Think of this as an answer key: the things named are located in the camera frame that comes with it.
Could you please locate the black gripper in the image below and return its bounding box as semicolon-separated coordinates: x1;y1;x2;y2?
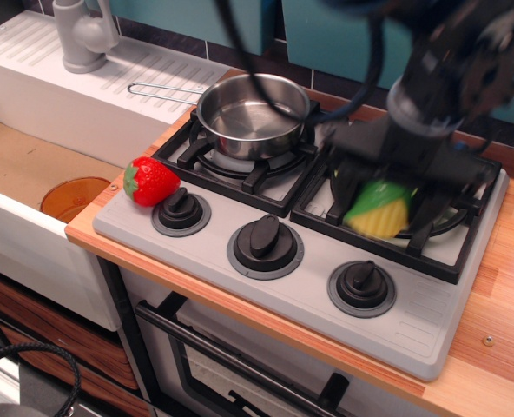
326;79;496;230

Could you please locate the toy corncob with green husk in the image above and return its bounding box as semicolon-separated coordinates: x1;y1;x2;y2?
342;178;417;240

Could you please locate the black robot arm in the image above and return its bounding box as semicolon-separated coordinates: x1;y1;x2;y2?
324;1;514;237

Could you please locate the right black stove knob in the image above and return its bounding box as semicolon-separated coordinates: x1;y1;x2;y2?
327;261;397;319

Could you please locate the black stove knob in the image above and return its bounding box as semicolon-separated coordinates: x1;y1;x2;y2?
227;215;305;281
151;187;212;238
327;261;397;319

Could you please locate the grey toy stove top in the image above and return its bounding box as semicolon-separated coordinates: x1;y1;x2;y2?
93;170;509;381

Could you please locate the middle black stove knob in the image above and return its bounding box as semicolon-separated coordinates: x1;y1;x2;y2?
227;215;305;281

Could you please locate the stainless steel pot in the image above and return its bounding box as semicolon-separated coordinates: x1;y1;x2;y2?
128;74;311;161

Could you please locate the left black stove knob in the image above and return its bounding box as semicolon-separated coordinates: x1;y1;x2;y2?
151;187;212;238

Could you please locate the red toy strawberry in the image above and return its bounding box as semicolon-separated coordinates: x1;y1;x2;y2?
122;156;181;207

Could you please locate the right black burner grate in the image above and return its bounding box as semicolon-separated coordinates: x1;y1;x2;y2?
290;133;505;283

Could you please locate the black burner grate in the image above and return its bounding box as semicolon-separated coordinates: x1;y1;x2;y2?
153;112;326;217
290;133;505;283

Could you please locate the left black burner grate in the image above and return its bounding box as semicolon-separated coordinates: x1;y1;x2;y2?
153;112;326;217

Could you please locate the left teal cabinet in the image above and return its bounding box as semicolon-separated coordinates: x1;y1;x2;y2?
110;0;276;55

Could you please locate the toy oven door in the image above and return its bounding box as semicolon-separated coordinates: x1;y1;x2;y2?
122;270;427;416

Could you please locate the grey toy faucet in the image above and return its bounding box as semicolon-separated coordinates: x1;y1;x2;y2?
52;0;119;74

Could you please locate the white toy sink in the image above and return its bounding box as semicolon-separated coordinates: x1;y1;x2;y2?
0;11;227;331

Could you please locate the wood grain drawer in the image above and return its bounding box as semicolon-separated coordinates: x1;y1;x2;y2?
0;268;154;417

